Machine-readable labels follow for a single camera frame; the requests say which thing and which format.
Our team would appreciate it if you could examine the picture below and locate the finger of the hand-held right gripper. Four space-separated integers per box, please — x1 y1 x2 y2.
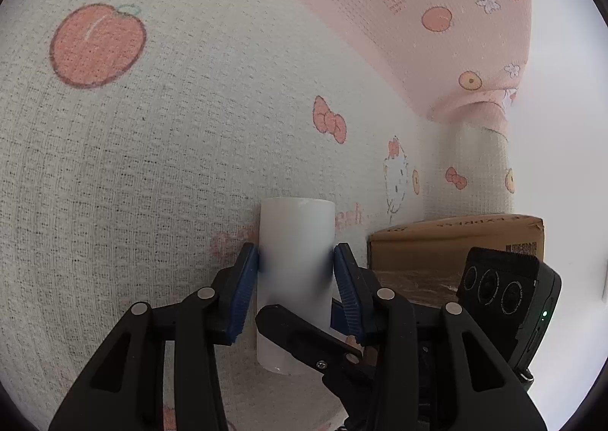
330 299 348 334
255 304 381 431

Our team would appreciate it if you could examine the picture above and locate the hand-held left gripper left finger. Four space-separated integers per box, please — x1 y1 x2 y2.
47 242 260 431

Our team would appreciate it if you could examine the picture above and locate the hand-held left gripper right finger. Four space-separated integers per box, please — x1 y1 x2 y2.
332 242 547 431

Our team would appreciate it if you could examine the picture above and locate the white paper tube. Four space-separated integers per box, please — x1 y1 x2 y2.
255 197 336 375

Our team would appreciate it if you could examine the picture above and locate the brown cardboard box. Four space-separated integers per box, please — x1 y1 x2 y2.
367 215 545 318

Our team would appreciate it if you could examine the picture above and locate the pink cat print blanket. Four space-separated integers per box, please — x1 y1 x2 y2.
0 0 534 431

